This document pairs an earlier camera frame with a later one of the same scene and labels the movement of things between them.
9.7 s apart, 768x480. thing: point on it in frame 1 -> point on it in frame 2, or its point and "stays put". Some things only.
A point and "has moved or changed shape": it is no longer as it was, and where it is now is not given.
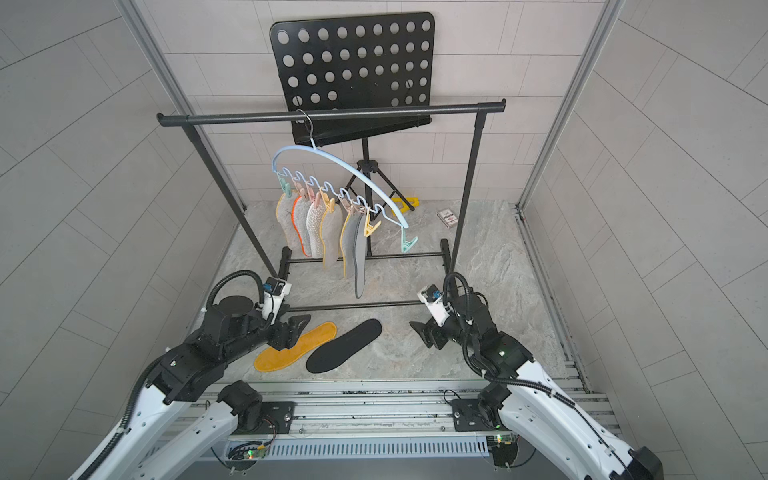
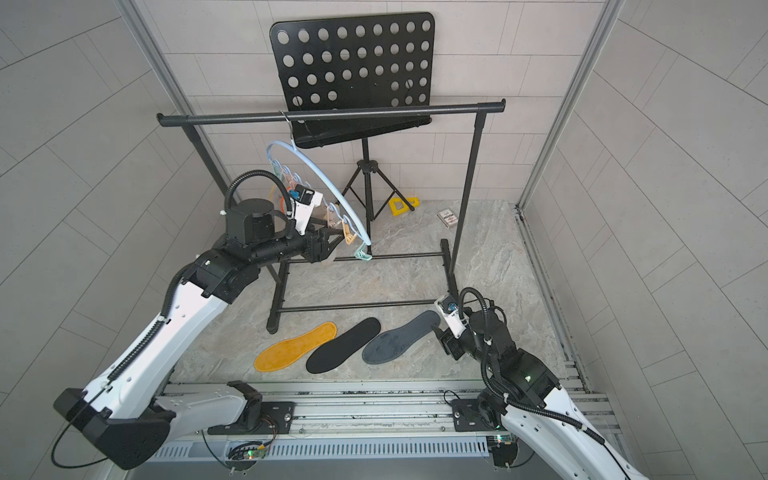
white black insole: [345, 346] stays put
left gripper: [283, 339] -> [319, 251]
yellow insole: [272, 358] stays put
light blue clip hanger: [320, 173] has moved or changed shape
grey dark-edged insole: [360, 253] -> [389, 345]
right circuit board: [503, 448] stays put
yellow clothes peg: [369, 228] -> [349, 236]
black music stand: [357, 62] stays put
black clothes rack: [190, 119] stays put
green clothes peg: [405, 244] -> [360, 254]
